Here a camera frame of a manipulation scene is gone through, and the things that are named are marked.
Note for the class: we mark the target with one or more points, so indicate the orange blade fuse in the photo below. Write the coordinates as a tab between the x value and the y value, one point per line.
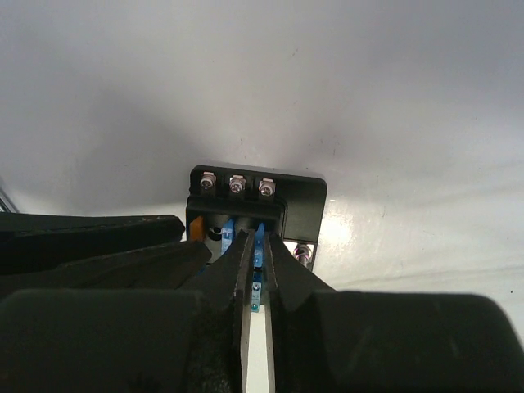
196	230

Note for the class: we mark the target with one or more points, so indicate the black fuse box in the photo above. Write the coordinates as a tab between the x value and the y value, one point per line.
289	205

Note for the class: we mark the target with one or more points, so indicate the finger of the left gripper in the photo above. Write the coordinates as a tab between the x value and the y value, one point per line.
166	266
35	243

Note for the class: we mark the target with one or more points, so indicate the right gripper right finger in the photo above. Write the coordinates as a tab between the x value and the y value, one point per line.
323	340

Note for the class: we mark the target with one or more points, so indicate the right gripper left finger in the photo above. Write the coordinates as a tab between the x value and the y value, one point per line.
190	339

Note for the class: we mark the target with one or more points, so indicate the blue blade fuse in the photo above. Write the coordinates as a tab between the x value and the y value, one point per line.
259	247
256	291
227	235

